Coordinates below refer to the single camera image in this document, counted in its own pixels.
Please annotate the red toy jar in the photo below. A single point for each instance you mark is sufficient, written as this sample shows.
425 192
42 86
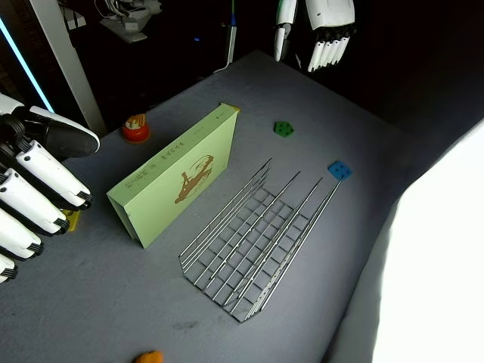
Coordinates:
135 131

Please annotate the grey table cloth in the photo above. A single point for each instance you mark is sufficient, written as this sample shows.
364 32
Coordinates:
113 302

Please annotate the green pentagon block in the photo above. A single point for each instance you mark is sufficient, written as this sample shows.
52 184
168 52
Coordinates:
283 129

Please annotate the cyan light strip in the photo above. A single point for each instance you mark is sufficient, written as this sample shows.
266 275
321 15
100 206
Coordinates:
26 60

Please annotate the yellow rectangular two-hole block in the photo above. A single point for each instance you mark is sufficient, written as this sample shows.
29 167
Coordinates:
73 220

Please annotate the light green box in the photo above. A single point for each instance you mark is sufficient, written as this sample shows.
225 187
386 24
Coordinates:
170 177

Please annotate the orange toy piece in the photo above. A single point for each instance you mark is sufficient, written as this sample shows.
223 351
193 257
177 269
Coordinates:
149 357

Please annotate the yellow triangle block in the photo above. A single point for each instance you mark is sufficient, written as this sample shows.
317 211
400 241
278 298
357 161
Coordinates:
236 109

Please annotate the white metal post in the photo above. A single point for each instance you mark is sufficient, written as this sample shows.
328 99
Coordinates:
72 64

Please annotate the blue square block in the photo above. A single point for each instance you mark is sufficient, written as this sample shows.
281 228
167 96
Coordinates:
339 170

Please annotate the white background device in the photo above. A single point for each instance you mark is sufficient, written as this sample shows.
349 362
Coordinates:
128 26

